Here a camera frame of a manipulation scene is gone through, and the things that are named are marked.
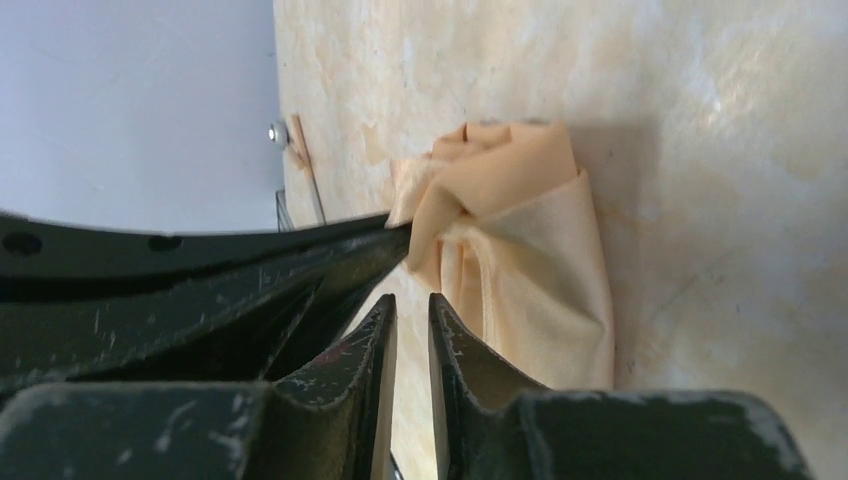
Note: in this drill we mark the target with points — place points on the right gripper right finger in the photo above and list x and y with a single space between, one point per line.
492 421

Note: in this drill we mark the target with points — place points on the orange cloth napkin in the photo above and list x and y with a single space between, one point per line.
503 226

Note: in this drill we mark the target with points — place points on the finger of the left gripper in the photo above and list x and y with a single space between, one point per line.
80 304

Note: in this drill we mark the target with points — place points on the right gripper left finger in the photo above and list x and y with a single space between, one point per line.
330 419

